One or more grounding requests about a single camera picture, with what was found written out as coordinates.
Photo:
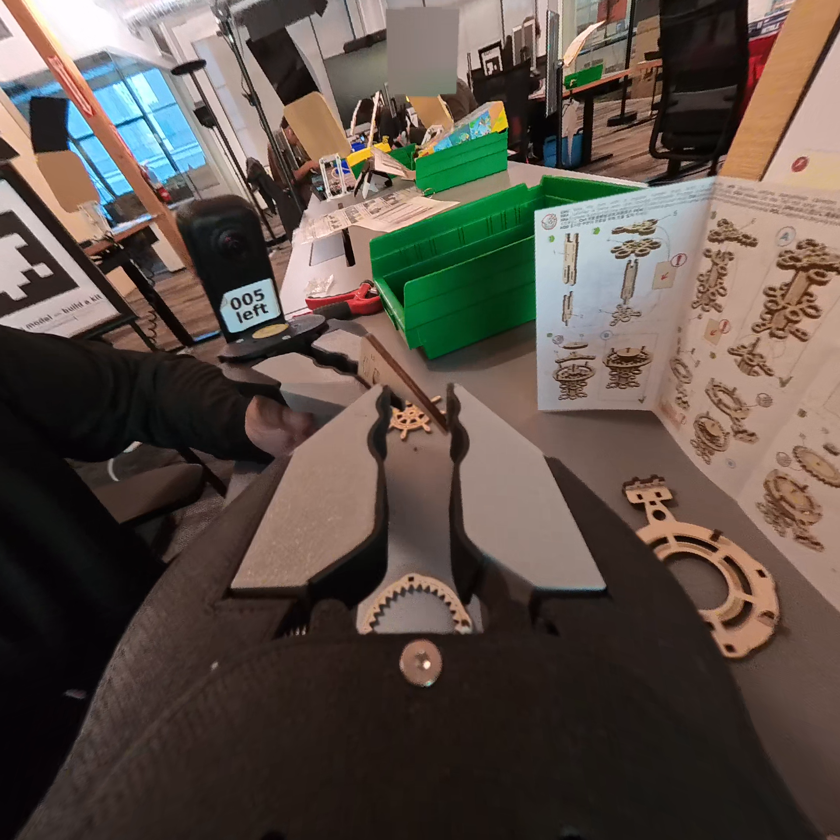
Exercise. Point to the red and black spring clamp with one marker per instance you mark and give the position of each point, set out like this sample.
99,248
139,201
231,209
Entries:
358,302

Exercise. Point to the person's left forearm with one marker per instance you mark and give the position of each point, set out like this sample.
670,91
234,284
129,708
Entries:
131,394

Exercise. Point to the colourful printed boxes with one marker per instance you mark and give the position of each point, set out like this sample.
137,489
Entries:
472,128

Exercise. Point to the person's left hand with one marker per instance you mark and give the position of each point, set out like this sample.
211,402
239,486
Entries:
275,430

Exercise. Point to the tan curved board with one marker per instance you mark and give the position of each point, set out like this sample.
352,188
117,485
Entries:
768,85

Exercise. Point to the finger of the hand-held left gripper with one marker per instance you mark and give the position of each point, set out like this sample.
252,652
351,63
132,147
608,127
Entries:
308,397
341,344

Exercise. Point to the tan reflector board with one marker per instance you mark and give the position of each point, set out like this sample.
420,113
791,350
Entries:
315,128
65,180

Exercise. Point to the green plastic bin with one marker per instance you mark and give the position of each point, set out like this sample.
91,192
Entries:
459,167
459,282

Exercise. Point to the black floor lamp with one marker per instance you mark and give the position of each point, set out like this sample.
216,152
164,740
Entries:
189,65

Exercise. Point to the printed paper sheets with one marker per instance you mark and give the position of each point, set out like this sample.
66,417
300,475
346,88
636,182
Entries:
394,210

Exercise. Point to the wooden support post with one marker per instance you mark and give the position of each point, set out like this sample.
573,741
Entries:
98,111

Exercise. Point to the white frame model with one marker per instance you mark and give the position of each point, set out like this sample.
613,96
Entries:
334,177

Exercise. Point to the framed black white marker sign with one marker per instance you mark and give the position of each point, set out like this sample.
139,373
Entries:
39,262

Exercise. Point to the black and white object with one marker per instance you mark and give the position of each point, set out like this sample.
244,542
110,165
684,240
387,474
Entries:
367,184

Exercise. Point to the black flag panel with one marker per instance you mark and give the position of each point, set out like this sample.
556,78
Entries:
49,124
282,59

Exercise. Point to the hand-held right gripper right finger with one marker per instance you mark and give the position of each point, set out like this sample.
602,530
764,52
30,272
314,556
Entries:
525,525

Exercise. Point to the brown table with black legs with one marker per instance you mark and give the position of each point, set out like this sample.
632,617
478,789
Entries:
617,73

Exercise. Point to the red fire extinguisher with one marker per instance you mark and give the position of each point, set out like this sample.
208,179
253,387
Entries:
161,190

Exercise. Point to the small three-armed wooden part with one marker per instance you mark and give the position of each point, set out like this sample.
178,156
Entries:
407,420

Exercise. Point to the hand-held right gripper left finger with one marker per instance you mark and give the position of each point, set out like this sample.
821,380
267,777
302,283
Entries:
308,525

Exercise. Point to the small clear plastic bag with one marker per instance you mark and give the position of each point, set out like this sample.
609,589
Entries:
319,286

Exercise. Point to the triangular wooden offcut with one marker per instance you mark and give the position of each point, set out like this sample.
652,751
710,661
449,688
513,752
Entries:
377,367

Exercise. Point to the folded instruction leaflet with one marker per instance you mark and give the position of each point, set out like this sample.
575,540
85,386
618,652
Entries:
682,216

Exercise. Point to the black office chair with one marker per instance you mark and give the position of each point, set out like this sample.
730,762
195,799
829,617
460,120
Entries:
151,489
702,65

